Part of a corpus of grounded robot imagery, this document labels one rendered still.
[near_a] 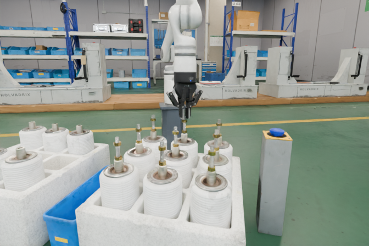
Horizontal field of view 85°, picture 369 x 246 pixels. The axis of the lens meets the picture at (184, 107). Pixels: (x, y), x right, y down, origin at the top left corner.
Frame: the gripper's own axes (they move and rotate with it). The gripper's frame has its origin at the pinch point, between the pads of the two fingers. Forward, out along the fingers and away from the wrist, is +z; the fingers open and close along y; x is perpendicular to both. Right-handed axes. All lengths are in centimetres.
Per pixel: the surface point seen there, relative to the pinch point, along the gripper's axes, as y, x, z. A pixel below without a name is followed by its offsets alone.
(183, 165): -8.1, -13.7, 11.2
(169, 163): -11.3, -12.0, 10.8
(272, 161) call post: 15.3, -24.4, 11.0
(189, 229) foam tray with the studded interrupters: -14.5, -28.6, 17.3
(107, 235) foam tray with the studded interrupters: -29.2, -16.1, 22.7
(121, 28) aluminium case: 77, 461, -105
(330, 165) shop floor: 83, -10, 35
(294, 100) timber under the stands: 238, 114, 30
